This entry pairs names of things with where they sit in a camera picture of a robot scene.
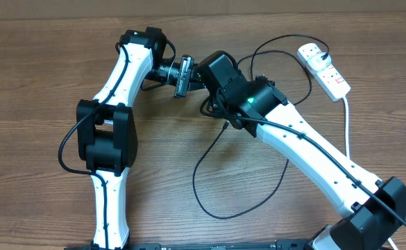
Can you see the white power strip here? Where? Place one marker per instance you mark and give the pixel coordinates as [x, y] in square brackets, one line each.
[329, 79]

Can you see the white charger adapter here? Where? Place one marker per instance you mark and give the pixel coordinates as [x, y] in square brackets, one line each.
[319, 62]

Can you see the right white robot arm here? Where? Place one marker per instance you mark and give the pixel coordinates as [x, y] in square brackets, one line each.
[371, 210]

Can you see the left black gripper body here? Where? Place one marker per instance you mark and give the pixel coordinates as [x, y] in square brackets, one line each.
[184, 76]

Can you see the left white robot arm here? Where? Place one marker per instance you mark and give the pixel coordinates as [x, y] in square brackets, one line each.
[107, 137]

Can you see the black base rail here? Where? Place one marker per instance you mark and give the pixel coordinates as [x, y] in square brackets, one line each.
[286, 244]

